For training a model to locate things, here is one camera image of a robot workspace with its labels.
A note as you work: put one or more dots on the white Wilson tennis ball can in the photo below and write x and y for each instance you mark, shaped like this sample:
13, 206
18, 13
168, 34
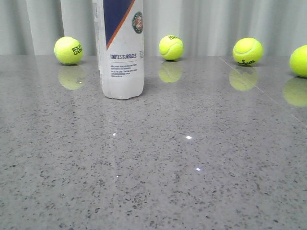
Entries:
120, 47

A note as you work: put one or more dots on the left yellow tennis ball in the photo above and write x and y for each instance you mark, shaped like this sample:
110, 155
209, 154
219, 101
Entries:
68, 50

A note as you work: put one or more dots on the grey pleated curtain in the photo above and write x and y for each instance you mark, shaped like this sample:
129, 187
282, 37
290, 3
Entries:
207, 27

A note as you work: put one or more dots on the yellow Wilson tennis ball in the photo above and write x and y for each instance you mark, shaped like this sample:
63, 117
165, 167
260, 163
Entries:
247, 51

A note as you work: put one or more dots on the middle yellow tennis ball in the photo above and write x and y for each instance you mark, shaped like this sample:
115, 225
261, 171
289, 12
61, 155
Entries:
171, 47

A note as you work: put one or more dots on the far right yellow tennis ball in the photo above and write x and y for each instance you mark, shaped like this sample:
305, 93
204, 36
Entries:
298, 61

